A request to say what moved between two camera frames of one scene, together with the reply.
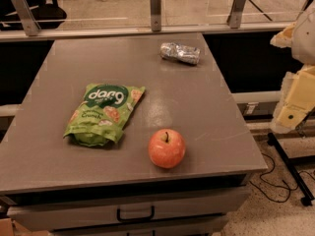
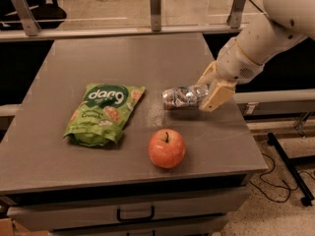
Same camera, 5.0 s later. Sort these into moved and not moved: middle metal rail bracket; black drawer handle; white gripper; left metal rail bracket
Moved: white gripper
Not moved: black drawer handle; middle metal rail bracket; left metal rail bracket
